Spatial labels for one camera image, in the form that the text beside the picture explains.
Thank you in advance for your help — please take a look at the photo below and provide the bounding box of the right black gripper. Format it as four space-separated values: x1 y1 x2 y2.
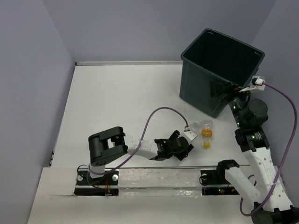
208 80 254 127

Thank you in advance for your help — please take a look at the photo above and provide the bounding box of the small yellow cap bottle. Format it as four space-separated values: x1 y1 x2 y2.
200 119 213 149

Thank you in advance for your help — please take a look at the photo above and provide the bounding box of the blue label bottle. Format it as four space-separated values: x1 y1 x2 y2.
189 122 201 135

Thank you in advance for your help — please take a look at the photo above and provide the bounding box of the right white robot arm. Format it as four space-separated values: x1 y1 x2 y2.
215 77 299 224

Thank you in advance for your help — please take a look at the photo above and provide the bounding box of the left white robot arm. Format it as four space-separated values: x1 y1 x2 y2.
87 126 198 184

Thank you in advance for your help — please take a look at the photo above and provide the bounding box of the dark green plastic bin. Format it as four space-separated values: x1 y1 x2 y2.
179 28 265 118

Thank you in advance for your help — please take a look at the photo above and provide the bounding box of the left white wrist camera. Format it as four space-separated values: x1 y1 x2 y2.
183 129 198 142

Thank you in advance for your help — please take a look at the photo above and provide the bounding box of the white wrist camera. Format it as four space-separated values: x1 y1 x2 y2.
240 76 265 93
183 129 198 142

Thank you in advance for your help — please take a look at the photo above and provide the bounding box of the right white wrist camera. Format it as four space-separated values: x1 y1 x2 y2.
240 76 265 93

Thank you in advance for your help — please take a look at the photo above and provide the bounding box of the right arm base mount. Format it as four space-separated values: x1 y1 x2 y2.
199 169 239 196

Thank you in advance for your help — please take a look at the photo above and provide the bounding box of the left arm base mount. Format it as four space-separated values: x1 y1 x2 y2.
74 164 119 196

